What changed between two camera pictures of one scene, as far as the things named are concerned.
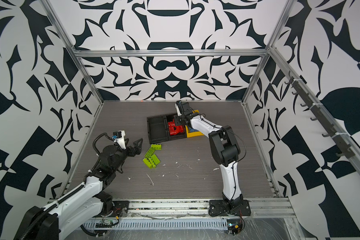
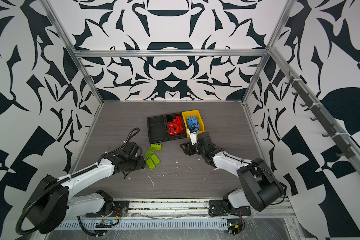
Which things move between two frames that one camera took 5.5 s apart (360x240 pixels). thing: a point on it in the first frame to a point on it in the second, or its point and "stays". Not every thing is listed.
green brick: [150, 152] stays
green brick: [155, 160] stays
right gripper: [176, 117] to [188, 146]
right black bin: [169, 118] stays
